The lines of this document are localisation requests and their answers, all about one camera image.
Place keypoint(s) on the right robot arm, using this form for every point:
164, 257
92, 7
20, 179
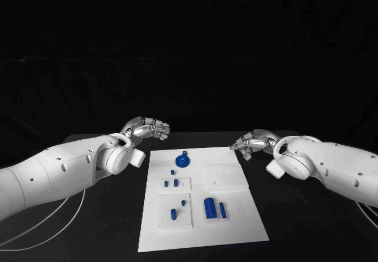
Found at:
333, 163

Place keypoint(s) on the large blue cylinder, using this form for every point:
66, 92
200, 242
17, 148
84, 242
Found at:
209, 208

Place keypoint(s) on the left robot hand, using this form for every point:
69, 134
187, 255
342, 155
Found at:
147, 128

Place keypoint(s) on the blue gear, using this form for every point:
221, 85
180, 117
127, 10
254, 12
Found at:
182, 160

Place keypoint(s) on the white task board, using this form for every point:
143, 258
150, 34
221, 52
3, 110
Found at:
200, 196

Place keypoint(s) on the thin long blue cylinder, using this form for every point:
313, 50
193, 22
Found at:
222, 210

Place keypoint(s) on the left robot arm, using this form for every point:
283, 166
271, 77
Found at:
59, 172

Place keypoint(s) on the blue short cylinder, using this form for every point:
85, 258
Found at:
173, 214

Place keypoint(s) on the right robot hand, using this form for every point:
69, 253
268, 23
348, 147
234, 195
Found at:
254, 141

